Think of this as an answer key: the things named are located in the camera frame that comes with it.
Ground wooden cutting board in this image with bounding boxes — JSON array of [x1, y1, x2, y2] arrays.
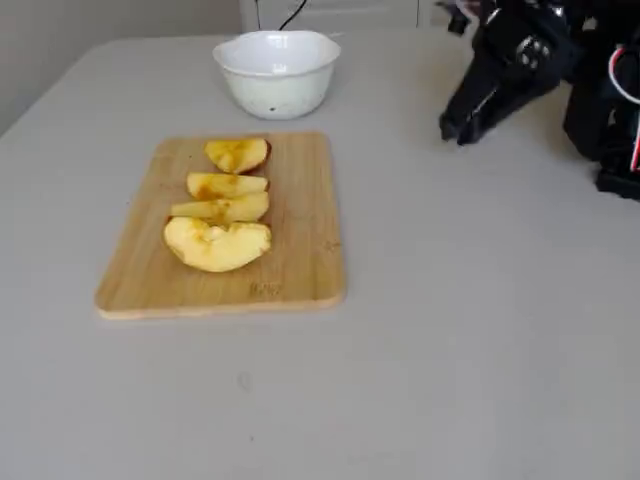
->
[[93, 130, 347, 321]]

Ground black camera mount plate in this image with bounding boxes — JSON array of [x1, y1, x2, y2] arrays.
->
[[434, 0, 489, 36]]

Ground short apple slice red skin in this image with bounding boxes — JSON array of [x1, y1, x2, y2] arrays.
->
[[203, 138, 274, 175]]

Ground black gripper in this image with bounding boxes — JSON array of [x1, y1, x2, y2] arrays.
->
[[439, 7, 576, 147]]

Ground red white servo cable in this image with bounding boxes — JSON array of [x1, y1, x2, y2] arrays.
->
[[607, 45, 640, 174]]

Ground large apple slice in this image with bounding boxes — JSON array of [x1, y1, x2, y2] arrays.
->
[[163, 215, 274, 274]]

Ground thin black wall cable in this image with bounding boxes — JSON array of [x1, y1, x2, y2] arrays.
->
[[252, 0, 309, 32]]

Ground white bowl butterfly print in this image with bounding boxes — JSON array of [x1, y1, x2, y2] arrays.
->
[[212, 29, 343, 121]]

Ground thin apple slice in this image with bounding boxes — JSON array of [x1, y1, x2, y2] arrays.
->
[[169, 191, 271, 224], [186, 171, 270, 201]]

